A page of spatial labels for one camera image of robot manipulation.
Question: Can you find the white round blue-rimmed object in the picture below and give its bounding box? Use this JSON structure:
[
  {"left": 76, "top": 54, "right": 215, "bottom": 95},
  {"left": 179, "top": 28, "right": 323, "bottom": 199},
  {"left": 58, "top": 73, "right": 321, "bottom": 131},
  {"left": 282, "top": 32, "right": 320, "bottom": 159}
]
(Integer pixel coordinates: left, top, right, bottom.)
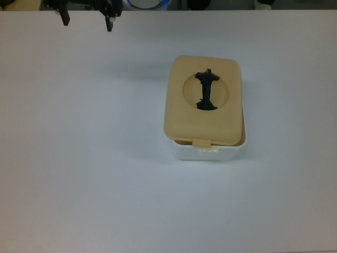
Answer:
[{"left": 127, "top": 0, "right": 170, "bottom": 9}]

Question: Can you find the white plastic tool case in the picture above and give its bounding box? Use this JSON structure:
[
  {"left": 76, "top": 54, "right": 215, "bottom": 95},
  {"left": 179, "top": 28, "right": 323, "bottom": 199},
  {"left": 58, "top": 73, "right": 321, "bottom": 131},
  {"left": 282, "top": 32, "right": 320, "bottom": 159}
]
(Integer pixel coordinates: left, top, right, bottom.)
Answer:
[{"left": 168, "top": 105, "right": 249, "bottom": 162}]

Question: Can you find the tan tool case lid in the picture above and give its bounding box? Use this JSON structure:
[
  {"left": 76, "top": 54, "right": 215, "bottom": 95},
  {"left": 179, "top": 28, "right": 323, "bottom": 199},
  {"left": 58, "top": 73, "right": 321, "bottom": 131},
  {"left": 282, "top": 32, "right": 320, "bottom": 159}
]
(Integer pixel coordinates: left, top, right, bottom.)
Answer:
[{"left": 163, "top": 54, "right": 244, "bottom": 147}]

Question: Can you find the black lid handle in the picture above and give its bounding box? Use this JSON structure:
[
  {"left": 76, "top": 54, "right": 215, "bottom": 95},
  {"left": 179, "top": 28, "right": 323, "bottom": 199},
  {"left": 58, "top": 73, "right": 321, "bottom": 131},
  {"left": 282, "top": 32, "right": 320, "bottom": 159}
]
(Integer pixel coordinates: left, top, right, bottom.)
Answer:
[{"left": 194, "top": 67, "right": 221, "bottom": 111}]

